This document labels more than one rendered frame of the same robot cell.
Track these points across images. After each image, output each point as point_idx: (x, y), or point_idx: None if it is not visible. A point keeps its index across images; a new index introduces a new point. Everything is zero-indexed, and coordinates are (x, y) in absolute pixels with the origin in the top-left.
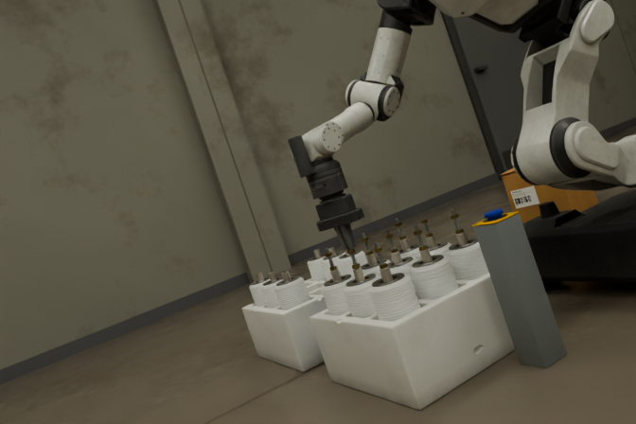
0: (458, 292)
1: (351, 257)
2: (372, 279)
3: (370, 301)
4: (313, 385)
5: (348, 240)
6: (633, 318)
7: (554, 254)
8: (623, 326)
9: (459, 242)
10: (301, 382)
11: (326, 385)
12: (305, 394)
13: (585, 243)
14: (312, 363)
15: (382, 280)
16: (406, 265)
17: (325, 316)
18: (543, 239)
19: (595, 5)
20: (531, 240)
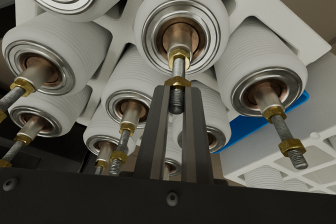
0: (15, 11)
1: (181, 72)
2: (141, 26)
3: None
4: (306, 2)
5: (154, 105)
6: (1, 57)
7: (59, 138)
8: (0, 46)
9: (34, 123)
10: (328, 17)
11: None
12: None
13: (16, 131)
14: (313, 62)
15: None
16: (106, 91)
17: (290, 27)
18: (58, 152)
19: None
20: (73, 156)
